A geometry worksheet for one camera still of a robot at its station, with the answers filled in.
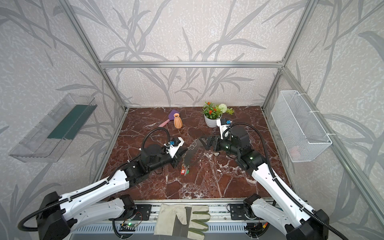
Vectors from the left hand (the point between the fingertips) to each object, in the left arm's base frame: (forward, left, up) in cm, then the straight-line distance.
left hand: (188, 145), depth 72 cm
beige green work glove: (-30, +3, -21) cm, 36 cm away
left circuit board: (-32, +29, -25) cm, 49 cm away
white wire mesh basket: (-2, -49, +12) cm, 50 cm away
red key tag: (-8, +3, -13) cm, 15 cm away
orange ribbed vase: (+27, +10, -18) cm, 34 cm away
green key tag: (-8, +1, -15) cm, 17 cm away
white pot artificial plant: (+30, -13, -10) cm, 34 cm away
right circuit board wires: (-32, -34, -24) cm, 52 cm away
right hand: (+4, -9, +5) cm, 11 cm away
